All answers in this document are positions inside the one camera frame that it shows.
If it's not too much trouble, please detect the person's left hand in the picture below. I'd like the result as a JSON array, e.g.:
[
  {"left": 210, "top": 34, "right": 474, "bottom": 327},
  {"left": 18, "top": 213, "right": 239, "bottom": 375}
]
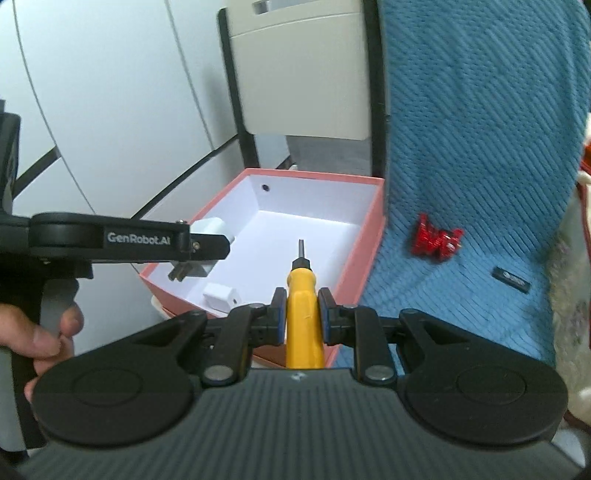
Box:
[{"left": 0, "top": 305, "right": 86, "bottom": 402}]

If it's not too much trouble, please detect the beige folding chair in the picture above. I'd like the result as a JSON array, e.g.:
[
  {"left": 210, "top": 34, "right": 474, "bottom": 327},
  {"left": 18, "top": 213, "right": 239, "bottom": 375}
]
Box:
[{"left": 217, "top": 0, "right": 393, "bottom": 182}]

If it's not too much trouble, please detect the pink cardboard box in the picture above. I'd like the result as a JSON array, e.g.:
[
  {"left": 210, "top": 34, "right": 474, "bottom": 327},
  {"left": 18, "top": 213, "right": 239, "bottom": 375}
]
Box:
[{"left": 139, "top": 168, "right": 387, "bottom": 368}]

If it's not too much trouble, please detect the blue textured chair cover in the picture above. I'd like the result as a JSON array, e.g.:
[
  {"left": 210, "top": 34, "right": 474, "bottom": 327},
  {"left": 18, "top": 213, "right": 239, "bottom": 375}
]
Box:
[{"left": 335, "top": 0, "right": 591, "bottom": 370}]

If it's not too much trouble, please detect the black cable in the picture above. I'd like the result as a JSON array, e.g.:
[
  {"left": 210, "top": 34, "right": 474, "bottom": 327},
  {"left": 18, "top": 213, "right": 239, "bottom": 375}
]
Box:
[{"left": 130, "top": 134, "right": 246, "bottom": 220}]

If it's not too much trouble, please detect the yellow screwdriver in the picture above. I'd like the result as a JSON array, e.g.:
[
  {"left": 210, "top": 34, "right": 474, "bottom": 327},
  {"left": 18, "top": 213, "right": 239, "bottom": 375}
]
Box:
[{"left": 286, "top": 239, "right": 326, "bottom": 370}]

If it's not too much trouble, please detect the red spiked hair clip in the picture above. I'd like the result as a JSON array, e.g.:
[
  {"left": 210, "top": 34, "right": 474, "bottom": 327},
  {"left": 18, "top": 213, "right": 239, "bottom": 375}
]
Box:
[{"left": 411, "top": 212, "right": 465, "bottom": 264}]

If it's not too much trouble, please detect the black memory stick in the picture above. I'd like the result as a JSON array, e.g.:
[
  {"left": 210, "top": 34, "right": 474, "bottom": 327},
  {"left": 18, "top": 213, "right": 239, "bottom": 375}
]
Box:
[{"left": 492, "top": 266, "right": 532, "bottom": 294}]

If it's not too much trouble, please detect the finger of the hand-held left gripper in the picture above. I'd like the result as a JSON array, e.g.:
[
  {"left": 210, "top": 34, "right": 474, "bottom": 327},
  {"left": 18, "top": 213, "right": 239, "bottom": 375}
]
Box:
[{"left": 189, "top": 232, "right": 231, "bottom": 264}]

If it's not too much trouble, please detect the white charger plug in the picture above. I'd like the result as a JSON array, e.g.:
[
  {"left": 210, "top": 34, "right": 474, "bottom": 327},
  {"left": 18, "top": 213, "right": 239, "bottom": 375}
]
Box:
[
  {"left": 202, "top": 284, "right": 239, "bottom": 315},
  {"left": 168, "top": 218, "right": 236, "bottom": 282}
]

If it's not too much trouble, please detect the cream red black blanket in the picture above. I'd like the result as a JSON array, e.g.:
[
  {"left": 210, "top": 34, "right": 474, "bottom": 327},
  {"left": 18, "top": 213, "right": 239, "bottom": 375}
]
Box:
[{"left": 551, "top": 115, "right": 591, "bottom": 431}]

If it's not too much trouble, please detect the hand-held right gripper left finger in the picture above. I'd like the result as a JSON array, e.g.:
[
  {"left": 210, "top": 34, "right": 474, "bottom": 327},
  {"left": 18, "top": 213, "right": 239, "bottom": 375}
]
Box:
[{"left": 111, "top": 287, "right": 287, "bottom": 387}]

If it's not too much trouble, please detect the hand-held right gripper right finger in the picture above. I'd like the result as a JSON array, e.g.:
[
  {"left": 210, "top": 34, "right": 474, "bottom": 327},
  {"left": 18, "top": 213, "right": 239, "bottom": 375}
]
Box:
[{"left": 318, "top": 287, "right": 492, "bottom": 387}]

